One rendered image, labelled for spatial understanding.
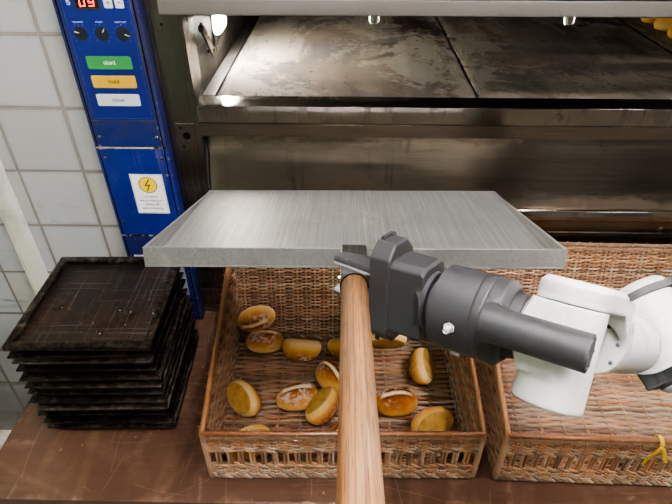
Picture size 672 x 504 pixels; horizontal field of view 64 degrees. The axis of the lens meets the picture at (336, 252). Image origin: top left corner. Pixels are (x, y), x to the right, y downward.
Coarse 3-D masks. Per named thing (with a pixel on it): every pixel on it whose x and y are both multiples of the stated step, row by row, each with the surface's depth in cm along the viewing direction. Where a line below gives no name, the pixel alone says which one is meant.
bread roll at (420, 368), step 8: (416, 352) 129; (424, 352) 129; (416, 360) 127; (424, 360) 127; (432, 360) 131; (408, 368) 129; (416, 368) 126; (424, 368) 126; (432, 368) 129; (416, 376) 126; (424, 376) 125; (432, 376) 127
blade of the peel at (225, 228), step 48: (240, 192) 102; (288, 192) 102; (336, 192) 102; (384, 192) 102; (432, 192) 102; (480, 192) 102; (192, 240) 79; (240, 240) 79; (288, 240) 79; (336, 240) 79; (432, 240) 79; (480, 240) 79; (528, 240) 79
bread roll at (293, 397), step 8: (288, 384) 123; (296, 384) 122; (304, 384) 122; (280, 392) 122; (288, 392) 121; (296, 392) 120; (304, 392) 121; (312, 392) 122; (280, 400) 121; (288, 400) 120; (296, 400) 120; (304, 400) 121; (288, 408) 121; (296, 408) 121; (304, 408) 121
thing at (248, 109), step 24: (216, 96) 119; (240, 96) 119; (264, 96) 119; (288, 96) 119; (216, 120) 116; (240, 120) 116; (264, 120) 116; (288, 120) 116; (312, 120) 116; (336, 120) 116; (360, 120) 116; (384, 120) 116; (408, 120) 115; (432, 120) 115; (456, 120) 115; (480, 120) 115; (504, 120) 115; (528, 120) 115; (552, 120) 115; (576, 120) 115; (600, 120) 115; (624, 120) 114; (648, 120) 114
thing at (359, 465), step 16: (352, 288) 57; (352, 304) 54; (368, 304) 56; (352, 320) 51; (368, 320) 52; (352, 336) 48; (368, 336) 49; (352, 352) 46; (368, 352) 47; (352, 368) 44; (368, 368) 44; (352, 384) 42; (368, 384) 42; (352, 400) 40; (368, 400) 40; (352, 416) 38; (368, 416) 39; (352, 432) 37; (368, 432) 37; (352, 448) 35; (368, 448) 36; (352, 464) 34; (368, 464) 34; (352, 480) 33; (368, 480) 33; (336, 496) 34; (352, 496) 32; (368, 496) 32
